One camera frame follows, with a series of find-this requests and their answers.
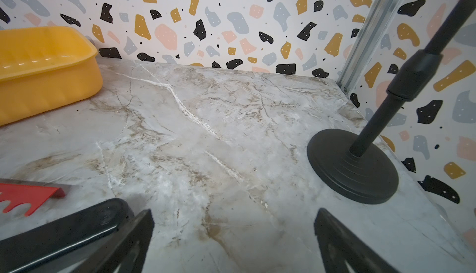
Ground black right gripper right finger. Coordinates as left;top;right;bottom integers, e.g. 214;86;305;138
314;208;397;273

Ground black microphone stand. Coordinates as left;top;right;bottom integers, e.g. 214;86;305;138
307;0;476;204

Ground yellow plastic storage box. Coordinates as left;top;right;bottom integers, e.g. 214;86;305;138
1;27;103;125

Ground black pruning pliers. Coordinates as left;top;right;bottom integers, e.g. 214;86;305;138
1;198;134;273

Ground red pruning pliers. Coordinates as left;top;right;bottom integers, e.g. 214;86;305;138
1;178;73;217

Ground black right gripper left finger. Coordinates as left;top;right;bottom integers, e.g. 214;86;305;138
73;209;154;273

